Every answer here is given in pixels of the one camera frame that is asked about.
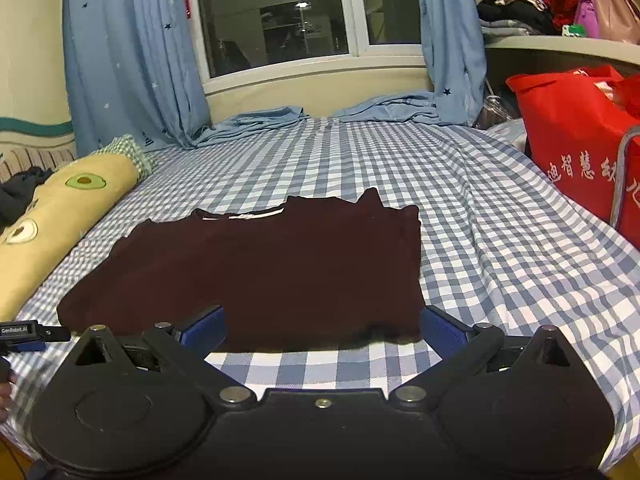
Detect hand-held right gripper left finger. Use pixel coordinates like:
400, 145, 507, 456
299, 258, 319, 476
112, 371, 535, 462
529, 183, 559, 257
62, 305, 259, 409

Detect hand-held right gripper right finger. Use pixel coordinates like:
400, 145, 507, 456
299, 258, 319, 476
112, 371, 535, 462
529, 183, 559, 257
386, 305, 582, 409

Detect maroon printed sweatshirt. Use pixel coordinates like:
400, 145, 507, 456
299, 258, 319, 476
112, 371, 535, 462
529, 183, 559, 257
56, 187, 426, 354

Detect grey folded clothes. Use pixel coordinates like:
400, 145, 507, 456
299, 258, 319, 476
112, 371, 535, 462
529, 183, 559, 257
480, 19, 532, 37

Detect black clothes pile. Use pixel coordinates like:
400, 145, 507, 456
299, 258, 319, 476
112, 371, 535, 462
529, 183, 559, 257
477, 0, 557, 37

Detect person's left hand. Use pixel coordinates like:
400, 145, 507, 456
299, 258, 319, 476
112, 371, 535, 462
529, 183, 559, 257
0, 360, 18, 424

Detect blue checked bed sheet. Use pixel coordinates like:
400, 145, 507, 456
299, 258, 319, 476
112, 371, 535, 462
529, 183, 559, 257
0, 110, 640, 472

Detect yellow avocado print quilt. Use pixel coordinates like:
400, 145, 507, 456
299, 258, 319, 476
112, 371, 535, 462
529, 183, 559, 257
0, 152, 142, 322

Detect dark navy garment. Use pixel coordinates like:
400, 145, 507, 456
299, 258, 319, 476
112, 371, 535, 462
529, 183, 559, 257
0, 166, 54, 234

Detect green checked pillow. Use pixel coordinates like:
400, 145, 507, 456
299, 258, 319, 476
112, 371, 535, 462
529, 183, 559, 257
95, 134, 157, 182

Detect teal wave headboard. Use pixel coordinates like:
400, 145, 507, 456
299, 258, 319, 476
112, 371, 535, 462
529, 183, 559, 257
0, 117, 77, 182

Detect clear plastic bag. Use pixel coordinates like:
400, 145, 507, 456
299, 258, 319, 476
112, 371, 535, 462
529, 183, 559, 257
477, 94, 522, 132

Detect red tote bag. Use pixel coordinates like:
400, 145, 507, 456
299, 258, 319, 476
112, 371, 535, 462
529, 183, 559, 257
506, 65, 640, 247
611, 75, 640, 122

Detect blue star curtain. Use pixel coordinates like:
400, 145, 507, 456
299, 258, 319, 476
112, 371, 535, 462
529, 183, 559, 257
62, 0, 312, 154
335, 0, 489, 127

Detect white shelf board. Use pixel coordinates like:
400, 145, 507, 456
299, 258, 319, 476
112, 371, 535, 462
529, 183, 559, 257
482, 32, 640, 69

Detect white framed window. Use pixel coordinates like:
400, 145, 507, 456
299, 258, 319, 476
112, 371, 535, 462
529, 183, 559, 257
182, 0, 427, 84

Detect purple handbag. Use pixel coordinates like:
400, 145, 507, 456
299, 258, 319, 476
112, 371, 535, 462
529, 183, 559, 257
572, 0, 602, 39

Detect pink handbag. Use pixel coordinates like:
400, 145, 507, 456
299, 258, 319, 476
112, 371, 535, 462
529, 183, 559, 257
590, 0, 640, 46

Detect metal tube frame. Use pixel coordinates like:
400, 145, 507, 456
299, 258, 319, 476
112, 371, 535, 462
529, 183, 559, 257
609, 125, 640, 234

